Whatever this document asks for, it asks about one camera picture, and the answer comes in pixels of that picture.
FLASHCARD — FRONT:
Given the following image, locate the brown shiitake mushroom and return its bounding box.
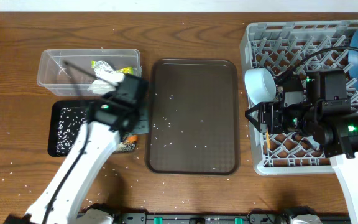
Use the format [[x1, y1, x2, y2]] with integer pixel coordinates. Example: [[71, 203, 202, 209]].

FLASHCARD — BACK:
[[115, 141, 136, 153]]

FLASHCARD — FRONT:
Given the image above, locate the orange carrot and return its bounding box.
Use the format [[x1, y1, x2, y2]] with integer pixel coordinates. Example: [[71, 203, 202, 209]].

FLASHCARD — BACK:
[[126, 135, 138, 142]]

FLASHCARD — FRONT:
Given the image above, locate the brown serving tray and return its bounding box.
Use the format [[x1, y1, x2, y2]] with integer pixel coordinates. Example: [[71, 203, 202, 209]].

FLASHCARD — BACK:
[[145, 59, 240, 175]]

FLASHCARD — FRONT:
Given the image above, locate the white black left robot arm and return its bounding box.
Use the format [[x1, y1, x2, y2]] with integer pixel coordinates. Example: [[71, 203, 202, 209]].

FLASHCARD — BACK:
[[5, 98, 147, 223]]

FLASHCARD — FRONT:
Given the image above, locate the aluminium foil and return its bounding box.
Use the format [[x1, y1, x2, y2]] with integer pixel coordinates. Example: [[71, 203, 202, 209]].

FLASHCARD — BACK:
[[91, 60, 115, 76]]

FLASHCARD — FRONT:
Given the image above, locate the grey dishwasher rack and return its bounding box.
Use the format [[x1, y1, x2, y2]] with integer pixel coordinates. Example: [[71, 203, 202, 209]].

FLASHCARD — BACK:
[[240, 20, 358, 176]]

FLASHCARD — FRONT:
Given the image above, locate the light blue rice bowl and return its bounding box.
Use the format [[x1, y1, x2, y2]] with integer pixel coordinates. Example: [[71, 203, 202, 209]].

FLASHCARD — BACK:
[[244, 68, 276, 105]]

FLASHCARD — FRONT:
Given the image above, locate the wooden chopstick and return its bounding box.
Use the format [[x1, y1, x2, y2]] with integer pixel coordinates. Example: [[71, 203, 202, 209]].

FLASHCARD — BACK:
[[265, 131, 270, 150]]

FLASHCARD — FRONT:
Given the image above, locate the black tray bin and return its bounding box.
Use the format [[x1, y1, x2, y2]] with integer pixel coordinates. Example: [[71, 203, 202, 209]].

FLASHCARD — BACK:
[[47, 100, 94, 157]]

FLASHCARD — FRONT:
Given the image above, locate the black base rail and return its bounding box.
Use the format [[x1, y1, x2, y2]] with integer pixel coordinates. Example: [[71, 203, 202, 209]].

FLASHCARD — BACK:
[[76, 203, 354, 224]]

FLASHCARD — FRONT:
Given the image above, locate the yellow green snack wrapper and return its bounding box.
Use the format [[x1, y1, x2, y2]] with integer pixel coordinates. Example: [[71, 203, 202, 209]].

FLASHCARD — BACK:
[[91, 60, 135, 75]]

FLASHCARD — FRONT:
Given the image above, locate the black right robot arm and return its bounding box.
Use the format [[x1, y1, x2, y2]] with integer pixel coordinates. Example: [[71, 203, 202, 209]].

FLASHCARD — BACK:
[[244, 68, 358, 223]]

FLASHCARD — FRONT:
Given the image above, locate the pile of white rice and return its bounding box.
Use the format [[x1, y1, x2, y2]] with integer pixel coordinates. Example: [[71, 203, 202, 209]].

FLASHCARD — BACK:
[[56, 107, 86, 156]]

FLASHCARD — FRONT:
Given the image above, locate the clear plastic bin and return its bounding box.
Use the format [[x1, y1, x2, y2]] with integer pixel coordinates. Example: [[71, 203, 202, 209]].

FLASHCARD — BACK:
[[37, 49, 142, 96]]

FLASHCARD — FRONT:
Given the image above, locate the white tissue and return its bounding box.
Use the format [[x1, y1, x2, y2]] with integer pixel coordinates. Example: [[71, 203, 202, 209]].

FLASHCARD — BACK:
[[88, 71, 125, 95]]

